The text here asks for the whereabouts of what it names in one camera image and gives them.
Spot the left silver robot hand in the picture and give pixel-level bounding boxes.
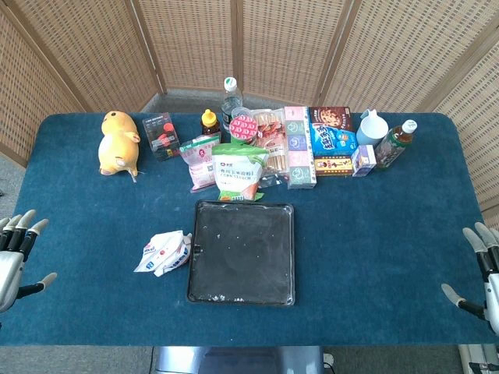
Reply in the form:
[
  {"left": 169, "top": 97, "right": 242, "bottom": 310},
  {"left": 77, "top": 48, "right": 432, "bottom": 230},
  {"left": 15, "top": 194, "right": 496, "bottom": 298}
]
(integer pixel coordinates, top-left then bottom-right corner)
[{"left": 0, "top": 209, "right": 58, "bottom": 314}]

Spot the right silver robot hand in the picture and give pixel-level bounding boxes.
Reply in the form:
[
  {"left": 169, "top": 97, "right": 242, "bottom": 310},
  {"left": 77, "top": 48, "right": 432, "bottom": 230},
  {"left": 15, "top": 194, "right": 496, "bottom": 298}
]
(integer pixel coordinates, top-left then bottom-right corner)
[{"left": 441, "top": 221, "right": 499, "bottom": 336}]

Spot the white snack packet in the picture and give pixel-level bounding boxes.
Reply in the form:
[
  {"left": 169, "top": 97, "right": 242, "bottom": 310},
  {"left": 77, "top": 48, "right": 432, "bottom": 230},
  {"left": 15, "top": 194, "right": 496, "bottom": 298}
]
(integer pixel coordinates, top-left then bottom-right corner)
[{"left": 133, "top": 230, "right": 193, "bottom": 278}]

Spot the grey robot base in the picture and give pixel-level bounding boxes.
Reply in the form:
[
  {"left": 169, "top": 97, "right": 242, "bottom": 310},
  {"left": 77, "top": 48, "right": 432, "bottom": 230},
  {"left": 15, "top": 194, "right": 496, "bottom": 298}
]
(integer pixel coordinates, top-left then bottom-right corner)
[{"left": 154, "top": 345, "right": 325, "bottom": 374}]

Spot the pink zip bag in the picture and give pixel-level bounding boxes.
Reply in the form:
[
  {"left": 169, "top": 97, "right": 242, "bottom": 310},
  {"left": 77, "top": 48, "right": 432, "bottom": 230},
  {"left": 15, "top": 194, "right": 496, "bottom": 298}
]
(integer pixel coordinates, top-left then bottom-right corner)
[{"left": 178, "top": 132, "right": 221, "bottom": 194}]

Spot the black baking tray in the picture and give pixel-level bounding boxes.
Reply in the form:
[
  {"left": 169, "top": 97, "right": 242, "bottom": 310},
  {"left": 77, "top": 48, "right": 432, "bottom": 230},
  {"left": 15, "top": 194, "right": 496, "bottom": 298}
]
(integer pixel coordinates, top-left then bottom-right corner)
[{"left": 186, "top": 199, "right": 296, "bottom": 306}]

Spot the green corn starch bag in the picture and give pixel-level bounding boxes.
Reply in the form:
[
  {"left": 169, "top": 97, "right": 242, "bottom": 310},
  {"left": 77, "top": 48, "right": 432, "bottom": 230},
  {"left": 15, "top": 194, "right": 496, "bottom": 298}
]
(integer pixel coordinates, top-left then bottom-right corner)
[{"left": 211, "top": 141, "right": 271, "bottom": 203}]

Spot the tea bottle with white cap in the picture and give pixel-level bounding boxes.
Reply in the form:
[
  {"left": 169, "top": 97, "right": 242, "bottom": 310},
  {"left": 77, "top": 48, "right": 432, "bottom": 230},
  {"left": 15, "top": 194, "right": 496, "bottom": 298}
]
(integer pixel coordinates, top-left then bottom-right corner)
[{"left": 374, "top": 119, "right": 419, "bottom": 171}]

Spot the yellow plush toy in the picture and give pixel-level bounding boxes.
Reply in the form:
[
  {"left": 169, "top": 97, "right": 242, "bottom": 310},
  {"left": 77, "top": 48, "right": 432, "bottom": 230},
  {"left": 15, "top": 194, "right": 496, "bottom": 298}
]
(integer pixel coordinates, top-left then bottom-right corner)
[{"left": 97, "top": 110, "right": 141, "bottom": 183}]

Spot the small white purple box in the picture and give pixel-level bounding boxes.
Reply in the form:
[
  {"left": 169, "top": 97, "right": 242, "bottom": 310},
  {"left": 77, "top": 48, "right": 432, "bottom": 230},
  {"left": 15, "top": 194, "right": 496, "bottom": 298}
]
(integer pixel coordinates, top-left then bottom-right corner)
[{"left": 350, "top": 144, "right": 377, "bottom": 178}]

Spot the light blue measuring cup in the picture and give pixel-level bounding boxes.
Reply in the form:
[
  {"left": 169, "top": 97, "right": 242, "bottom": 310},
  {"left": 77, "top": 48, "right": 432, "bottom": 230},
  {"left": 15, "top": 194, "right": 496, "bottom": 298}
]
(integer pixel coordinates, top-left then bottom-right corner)
[{"left": 356, "top": 108, "right": 390, "bottom": 150}]

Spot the yellow brown snack box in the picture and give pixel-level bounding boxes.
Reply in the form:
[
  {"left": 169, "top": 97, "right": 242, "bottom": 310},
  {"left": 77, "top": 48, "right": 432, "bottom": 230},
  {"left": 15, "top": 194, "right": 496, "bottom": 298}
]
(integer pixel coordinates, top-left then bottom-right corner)
[{"left": 313, "top": 154, "right": 355, "bottom": 178}]

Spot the black box with red print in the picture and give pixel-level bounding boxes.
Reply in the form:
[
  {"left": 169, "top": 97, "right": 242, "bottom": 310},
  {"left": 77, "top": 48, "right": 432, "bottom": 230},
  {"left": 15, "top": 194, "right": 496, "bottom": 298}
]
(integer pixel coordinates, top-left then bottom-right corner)
[{"left": 141, "top": 112, "right": 182, "bottom": 163}]

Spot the blue cookie box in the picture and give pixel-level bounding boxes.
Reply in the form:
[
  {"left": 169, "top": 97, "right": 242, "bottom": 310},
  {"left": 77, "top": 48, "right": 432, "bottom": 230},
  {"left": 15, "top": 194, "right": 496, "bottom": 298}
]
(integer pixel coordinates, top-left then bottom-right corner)
[{"left": 308, "top": 106, "right": 359, "bottom": 157}]

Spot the pastel pink green long box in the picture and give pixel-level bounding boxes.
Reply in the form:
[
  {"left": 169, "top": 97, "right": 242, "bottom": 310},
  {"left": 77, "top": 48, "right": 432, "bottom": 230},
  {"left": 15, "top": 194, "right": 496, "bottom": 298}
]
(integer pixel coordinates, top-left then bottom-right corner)
[{"left": 283, "top": 106, "right": 317, "bottom": 190}]

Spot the blue table cloth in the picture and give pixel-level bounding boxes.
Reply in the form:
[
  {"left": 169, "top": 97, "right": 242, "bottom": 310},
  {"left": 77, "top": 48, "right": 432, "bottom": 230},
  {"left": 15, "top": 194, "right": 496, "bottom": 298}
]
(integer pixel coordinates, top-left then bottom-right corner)
[{"left": 0, "top": 111, "right": 499, "bottom": 348}]

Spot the honey bottle with yellow cap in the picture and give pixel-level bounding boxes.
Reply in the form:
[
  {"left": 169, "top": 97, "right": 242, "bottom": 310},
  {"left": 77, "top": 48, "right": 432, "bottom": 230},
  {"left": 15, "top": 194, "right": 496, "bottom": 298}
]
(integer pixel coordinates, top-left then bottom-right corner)
[{"left": 200, "top": 109, "right": 221, "bottom": 143}]

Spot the clear pack of biscuit sticks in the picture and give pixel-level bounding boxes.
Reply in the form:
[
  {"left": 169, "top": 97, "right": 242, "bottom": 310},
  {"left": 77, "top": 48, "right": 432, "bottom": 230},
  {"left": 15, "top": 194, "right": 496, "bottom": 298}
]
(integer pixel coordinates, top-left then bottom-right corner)
[{"left": 249, "top": 108, "right": 290, "bottom": 189}]

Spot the clear water bottle white cap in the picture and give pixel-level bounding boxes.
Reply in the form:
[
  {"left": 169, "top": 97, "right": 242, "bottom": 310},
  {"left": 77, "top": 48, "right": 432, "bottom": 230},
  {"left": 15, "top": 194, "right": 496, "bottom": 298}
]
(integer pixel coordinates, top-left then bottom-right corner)
[{"left": 221, "top": 76, "right": 243, "bottom": 133}]

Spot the woven bamboo folding screen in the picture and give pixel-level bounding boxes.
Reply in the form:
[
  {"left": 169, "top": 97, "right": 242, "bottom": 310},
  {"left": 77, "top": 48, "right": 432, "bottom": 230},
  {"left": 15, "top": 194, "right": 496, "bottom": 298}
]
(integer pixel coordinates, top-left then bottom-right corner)
[{"left": 0, "top": 0, "right": 499, "bottom": 231}]

